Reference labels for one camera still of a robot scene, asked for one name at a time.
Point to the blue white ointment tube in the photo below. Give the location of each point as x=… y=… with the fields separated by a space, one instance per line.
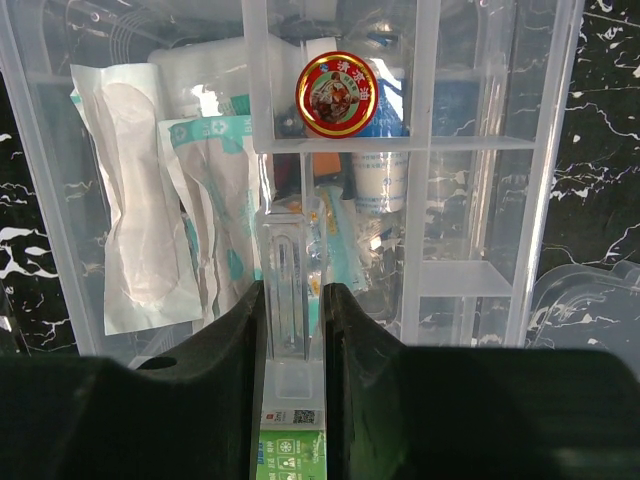
x=381 y=177

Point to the brown medicine bottle orange cap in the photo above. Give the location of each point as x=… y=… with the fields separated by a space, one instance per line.
x=326 y=169

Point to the clear divided organizer tray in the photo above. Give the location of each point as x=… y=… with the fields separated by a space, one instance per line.
x=484 y=85

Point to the small green box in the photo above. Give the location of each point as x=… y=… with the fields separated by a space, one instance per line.
x=292 y=445

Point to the white green sachet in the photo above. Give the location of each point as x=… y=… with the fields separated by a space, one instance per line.
x=182 y=195

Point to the clear lid with black handle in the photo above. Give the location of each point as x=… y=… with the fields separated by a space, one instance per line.
x=578 y=306

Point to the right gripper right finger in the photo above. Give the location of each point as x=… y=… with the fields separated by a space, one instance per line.
x=395 y=411

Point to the clear teal bandage packet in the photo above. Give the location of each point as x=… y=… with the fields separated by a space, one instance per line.
x=312 y=243

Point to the white plastic bottle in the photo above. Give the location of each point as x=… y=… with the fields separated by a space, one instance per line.
x=212 y=78

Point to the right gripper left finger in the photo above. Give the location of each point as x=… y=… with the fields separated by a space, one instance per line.
x=192 y=412

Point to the small orange coin item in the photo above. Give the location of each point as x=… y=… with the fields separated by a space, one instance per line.
x=337 y=95

